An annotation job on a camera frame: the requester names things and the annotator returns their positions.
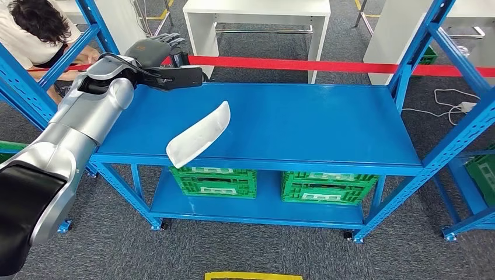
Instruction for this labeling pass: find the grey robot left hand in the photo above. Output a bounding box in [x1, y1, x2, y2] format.
[124, 32, 187, 69]

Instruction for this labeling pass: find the white curved plastic part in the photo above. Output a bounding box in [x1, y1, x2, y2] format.
[166, 100, 232, 170]

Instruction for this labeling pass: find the white cabinet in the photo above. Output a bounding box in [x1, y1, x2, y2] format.
[54, 0, 148, 55]

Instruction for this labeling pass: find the white table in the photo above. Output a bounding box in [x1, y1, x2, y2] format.
[362, 0, 495, 86]
[182, 0, 332, 85]

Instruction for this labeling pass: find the person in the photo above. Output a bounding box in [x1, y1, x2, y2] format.
[0, 0, 101, 106]

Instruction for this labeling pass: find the red barrier belt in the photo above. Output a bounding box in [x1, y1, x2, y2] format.
[27, 54, 495, 78]

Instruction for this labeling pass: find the yellow floor tape square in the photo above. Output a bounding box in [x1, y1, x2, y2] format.
[204, 271, 305, 280]

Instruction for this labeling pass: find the black stanchion post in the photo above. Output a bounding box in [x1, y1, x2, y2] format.
[169, 47, 191, 69]

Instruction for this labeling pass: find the chrome tube frame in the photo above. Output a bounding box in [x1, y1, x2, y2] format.
[133, 0, 175, 38]
[354, 0, 374, 37]

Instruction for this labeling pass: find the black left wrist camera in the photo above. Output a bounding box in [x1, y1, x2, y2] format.
[141, 65, 205, 93]

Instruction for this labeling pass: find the white cable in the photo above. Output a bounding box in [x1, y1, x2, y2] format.
[402, 88, 480, 127]

